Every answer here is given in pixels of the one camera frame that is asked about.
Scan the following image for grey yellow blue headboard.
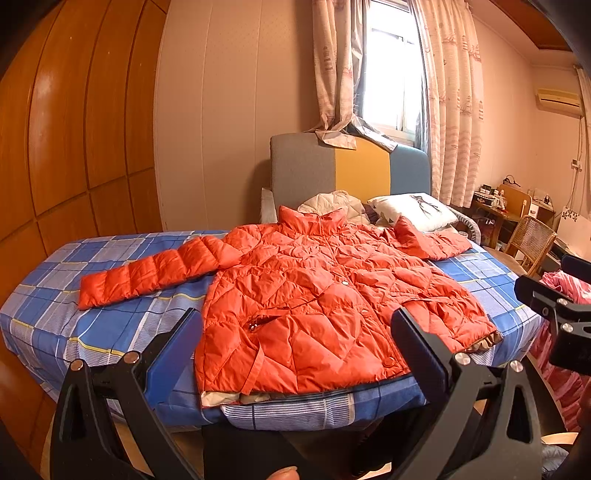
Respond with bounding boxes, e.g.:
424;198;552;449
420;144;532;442
270;133;432;209

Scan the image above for right pink patterned curtain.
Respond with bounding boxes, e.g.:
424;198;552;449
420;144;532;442
410;1;484;208

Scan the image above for white pillow with deer print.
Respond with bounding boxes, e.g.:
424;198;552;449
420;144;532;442
369;193;458;232

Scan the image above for cluttered wooden desk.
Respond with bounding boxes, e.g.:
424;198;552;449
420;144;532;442
469;176;556;249

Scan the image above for wooden wardrobe panels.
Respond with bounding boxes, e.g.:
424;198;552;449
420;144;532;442
0;0;172;471

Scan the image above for pink patterned curtain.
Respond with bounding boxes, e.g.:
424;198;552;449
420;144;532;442
410;1;484;208
311;0;397;153

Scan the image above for beige quilted blanket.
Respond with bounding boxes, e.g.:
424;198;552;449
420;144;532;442
297;190;370;225

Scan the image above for wicker back wooden chair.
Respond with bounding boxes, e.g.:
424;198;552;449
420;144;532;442
503;215;557;276

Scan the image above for wall air conditioner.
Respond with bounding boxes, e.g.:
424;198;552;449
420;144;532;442
536;88;583;118

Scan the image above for person left hand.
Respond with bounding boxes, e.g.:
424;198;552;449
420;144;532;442
266;466;300;480

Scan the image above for left pink patterned curtain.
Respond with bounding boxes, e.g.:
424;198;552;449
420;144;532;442
311;0;397;153

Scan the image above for bright bedroom window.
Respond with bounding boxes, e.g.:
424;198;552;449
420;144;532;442
362;1;424;144

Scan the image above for red pink ruffled bedding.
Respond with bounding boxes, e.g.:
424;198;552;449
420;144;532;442
530;270;590;431

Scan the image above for orange quilted puffer jacket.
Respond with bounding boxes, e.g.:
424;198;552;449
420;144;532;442
78;207;501;408

